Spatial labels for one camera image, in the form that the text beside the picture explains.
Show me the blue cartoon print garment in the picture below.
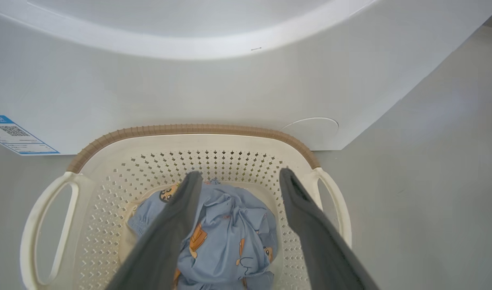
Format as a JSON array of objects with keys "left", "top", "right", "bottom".
[{"left": 127, "top": 179, "right": 279, "bottom": 290}]

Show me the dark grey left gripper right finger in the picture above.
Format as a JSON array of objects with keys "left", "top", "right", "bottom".
[{"left": 279, "top": 168, "right": 379, "bottom": 290}]

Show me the white front-load washing machine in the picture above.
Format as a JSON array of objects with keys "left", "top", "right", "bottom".
[{"left": 0, "top": 0, "right": 492, "bottom": 155}]

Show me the round white filter cover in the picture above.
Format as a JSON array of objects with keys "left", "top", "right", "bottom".
[{"left": 280, "top": 117, "right": 339, "bottom": 151}]

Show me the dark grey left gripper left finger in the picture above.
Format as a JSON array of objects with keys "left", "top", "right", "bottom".
[{"left": 105, "top": 171, "right": 203, "bottom": 290}]

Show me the blue white energy label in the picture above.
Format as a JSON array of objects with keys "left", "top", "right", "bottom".
[{"left": 0, "top": 115, "right": 60, "bottom": 155}]

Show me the cream perforated laundry basket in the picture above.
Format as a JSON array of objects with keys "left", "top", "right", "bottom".
[{"left": 20, "top": 124, "right": 352, "bottom": 290}]

